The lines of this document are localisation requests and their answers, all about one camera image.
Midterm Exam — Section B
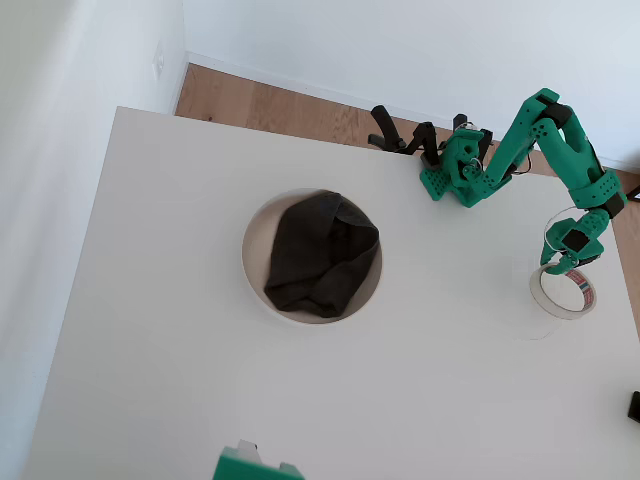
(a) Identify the beige masking tape roll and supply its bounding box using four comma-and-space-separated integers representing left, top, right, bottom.
529, 264, 598, 321

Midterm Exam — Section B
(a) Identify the white round bowl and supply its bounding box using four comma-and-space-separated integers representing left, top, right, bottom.
240, 187, 384, 326

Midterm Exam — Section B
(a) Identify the black angular clamp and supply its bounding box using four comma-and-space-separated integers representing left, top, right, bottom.
403, 121, 445, 171

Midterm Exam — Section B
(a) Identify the dark grey cloth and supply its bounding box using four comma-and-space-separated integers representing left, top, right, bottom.
263, 192, 381, 320

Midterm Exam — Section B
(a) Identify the white skirting board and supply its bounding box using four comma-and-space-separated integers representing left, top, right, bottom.
169, 49, 640, 174

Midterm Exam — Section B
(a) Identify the green and white plastic part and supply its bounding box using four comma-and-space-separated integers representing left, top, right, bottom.
213, 439, 306, 480

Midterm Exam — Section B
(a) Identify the black clamp with round handle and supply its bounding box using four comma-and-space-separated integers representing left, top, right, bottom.
368, 104, 407, 153

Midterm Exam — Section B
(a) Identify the white wall socket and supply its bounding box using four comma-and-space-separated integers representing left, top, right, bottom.
151, 42, 167, 81

